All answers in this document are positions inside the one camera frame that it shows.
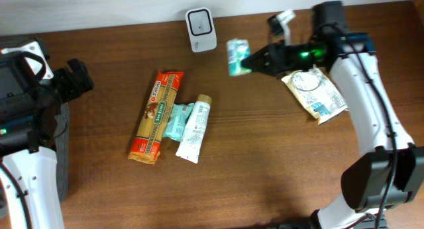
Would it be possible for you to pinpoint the teal wipes packet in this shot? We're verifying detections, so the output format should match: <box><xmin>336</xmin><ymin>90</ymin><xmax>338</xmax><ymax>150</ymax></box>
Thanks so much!
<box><xmin>163</xmin><ymin>103</ymin><xmax>194</xmax><ymax>142</ymax></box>

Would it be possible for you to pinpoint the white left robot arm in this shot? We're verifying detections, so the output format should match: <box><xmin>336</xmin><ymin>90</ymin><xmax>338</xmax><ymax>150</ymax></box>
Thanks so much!
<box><xmin>1</xmin><ymin>36</ymin><xmax>95</xmax><ymax>228</ymax></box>

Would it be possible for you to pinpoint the small green tissue pack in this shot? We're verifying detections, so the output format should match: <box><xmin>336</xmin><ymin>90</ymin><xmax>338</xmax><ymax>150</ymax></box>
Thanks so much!
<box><xmin>227</xmin><ymin>38</ymin><xmax>252</xmax><ymax>76</ymax></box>

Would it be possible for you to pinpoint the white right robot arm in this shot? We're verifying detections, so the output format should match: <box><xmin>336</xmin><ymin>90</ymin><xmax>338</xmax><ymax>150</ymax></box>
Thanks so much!
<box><xmin>241</xmin><ymin>1</ymin><xmax>423</xmax><ymax>228</ymax></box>

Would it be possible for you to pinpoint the red spaghetti packet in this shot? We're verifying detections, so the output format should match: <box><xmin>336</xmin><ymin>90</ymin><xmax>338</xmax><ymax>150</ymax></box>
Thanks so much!
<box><xmin>129</xmin><ymin>71</ymin><xmax>184</xmax><ymax>165</ymax></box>

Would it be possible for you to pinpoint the white barcode scanner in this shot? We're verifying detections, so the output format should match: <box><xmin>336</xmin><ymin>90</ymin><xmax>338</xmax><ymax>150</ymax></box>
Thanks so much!
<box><xmin>185</xmin><ymin>7</ymin><xmax>217</xmax><ymax>53</ymax></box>

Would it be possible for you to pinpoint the white tube gold cap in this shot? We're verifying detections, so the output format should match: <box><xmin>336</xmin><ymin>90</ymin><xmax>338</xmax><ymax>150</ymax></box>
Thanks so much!
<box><xmin>176</xmin><ymin>94</ymin><xmax>212</xmax><ymax>163</ymax></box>

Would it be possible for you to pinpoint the yellow snack bag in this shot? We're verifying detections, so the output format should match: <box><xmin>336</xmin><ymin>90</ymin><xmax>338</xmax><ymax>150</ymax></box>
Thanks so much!
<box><xmin>281</xmin><ymin>67</ymin><xmax>348</xmax><ymax>125</ymax></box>

